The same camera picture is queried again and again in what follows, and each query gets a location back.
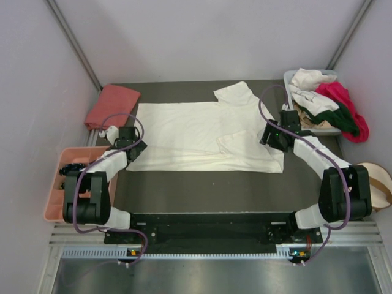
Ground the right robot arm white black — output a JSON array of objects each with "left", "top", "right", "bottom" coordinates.
[{"left": 260, "top": 110, "right": 372, "bottom": 243}]

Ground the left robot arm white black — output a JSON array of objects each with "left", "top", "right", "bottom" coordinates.
[{"left": 59, "top": 126, "right": 147, "bottom": 243}]

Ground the tan garment in basket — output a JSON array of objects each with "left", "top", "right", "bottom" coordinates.
[{"left": 293, "top": 102, "right": 333, "bottom": 129}]

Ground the folded salmon pink t shirt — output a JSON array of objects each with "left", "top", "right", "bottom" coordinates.
[{"left": 84, "top": 84, "right": 141, "bottom": 130}]

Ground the white and green t shirt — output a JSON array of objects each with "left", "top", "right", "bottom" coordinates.
[{"left": 289, "top": 85, "right": 349, "bottom": 129}]

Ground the grey plastic laundry basket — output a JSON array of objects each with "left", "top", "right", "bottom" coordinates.
[{"left": 283, "top": 69, "right": 341, "bottom": 136}]

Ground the cream t shirt in basket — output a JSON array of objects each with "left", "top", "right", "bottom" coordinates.
[{"left": 290, "top": 68, "right": 337, "bottom": 91}]

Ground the magenta pink t shirt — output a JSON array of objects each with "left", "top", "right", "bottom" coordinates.
[{"left": 315, "top": 81, "right": 370, "bottom": 143}]

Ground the pink compartment organizer tray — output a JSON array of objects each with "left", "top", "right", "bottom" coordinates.
[{"left": 43, "top": 146, "right": 109, "bottom": 223}]

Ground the beige canvas round bag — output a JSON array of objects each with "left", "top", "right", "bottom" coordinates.
[{"left": 359, "top": 162, "right": 391, "bottom": 212}]

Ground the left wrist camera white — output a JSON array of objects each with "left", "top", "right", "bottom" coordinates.
[{"left": 99, "top": 126, "right": 119, "bottom": 145}]

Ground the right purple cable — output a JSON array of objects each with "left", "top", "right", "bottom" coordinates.
[{"left": 258, "top": 84, "right": 352, "bottom": 267}]

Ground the purple cable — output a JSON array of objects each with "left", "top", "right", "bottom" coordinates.
[
  {"left": 73, "top": 113, "right": 149, "bottom": 264},
  {"left": 258, "top": 84, "right": 352, "bottom": 267}
]

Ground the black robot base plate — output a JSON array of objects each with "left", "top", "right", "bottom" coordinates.
[{"left": 104, "top": 211, "right": 310, "bottom": 254}]

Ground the grey slotted cable duct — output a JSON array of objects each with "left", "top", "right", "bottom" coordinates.
[{"left": 61, "top": 243, "right": 319, "bottom": 260}]

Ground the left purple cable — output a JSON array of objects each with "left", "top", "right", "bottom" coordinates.
[{"left": 73, "top": 113, "right": 149, "bottom": 264}]

